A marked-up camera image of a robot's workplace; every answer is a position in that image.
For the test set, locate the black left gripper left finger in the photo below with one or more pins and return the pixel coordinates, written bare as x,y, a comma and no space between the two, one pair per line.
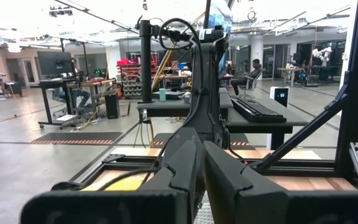
104,207

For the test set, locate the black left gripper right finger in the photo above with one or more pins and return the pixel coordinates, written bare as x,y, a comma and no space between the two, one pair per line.
259,202

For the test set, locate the yellow microfiber towel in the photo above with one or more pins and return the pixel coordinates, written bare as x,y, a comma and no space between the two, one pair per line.
126,184

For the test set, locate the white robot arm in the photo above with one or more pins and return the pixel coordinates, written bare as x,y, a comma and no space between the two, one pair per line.
322,53

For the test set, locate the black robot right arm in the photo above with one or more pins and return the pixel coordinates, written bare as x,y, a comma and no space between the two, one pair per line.
210,93

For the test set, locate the black hazard-striped floor mat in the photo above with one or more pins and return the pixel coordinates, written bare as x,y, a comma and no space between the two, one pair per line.
73,137
160,137

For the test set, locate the grey desk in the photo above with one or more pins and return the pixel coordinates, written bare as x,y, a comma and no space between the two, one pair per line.
278,124
166,109

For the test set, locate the clear plastic bag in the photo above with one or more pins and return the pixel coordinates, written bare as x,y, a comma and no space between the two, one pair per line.
186,98

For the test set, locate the small teal box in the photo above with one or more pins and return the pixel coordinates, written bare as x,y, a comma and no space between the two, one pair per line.
162,95

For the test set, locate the yellow slanted pole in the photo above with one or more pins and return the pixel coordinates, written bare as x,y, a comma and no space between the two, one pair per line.
162,68

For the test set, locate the storage rack with red bins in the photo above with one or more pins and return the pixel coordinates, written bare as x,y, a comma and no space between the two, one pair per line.
132,84

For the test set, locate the black computer tower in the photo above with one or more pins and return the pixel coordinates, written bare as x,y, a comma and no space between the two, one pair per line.
112,107

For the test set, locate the black monitor stand pole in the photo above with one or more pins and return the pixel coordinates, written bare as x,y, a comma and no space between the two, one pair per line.
146,68

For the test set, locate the black backlit keyboard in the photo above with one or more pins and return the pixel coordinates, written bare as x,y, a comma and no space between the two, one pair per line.
256,112

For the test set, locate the grey office chair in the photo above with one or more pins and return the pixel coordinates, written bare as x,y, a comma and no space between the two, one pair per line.
254,82

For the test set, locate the person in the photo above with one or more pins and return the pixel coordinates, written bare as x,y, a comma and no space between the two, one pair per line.
253,73

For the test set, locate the white air purifier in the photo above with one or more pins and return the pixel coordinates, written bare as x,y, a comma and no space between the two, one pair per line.
279,97

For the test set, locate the blue-screen computer monitor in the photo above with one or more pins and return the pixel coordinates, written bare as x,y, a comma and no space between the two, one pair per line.
221,15

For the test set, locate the black standing desk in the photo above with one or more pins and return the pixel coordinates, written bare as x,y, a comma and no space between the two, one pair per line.
54,83

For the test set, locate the black computer monitor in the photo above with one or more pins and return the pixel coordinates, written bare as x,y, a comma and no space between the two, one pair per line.
54,63

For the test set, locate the black aluminium rig frame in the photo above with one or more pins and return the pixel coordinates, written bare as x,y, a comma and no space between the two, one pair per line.
357,77

